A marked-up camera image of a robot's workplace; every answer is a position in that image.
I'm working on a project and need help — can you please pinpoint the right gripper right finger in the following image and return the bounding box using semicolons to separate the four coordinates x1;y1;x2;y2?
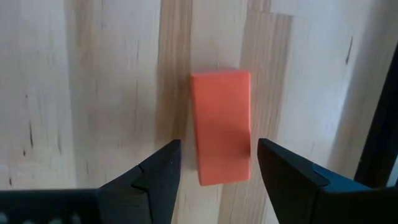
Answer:
256;138;373;224

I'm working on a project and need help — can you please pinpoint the black aluminium table frame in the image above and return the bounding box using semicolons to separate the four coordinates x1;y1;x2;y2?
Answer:
353;43;398;189

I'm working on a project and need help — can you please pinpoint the red rectangular block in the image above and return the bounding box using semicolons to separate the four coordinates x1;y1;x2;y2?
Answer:
190;68;252;187

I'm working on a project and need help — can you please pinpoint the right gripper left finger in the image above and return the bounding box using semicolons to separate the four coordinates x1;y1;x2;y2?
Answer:
98;139;183;224

